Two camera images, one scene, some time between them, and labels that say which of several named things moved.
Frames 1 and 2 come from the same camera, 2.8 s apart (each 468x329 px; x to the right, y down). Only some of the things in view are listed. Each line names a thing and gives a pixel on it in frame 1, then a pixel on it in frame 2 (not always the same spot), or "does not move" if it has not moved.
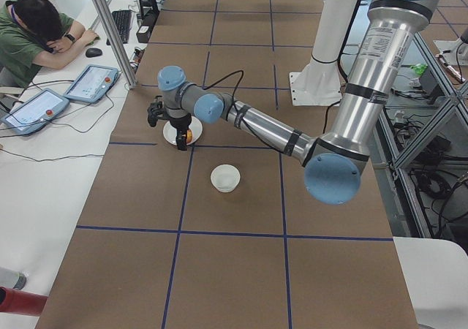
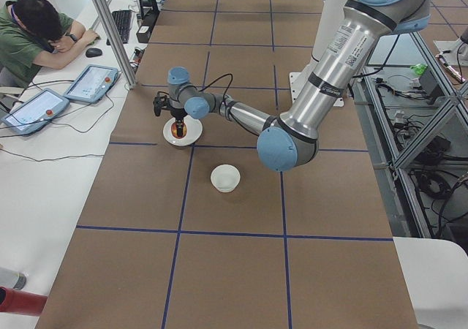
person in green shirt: (34, 33) does not move
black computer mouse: (92, 52) does not move
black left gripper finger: (180, 140) -> (177, 127)
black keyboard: (123, 20) does not move
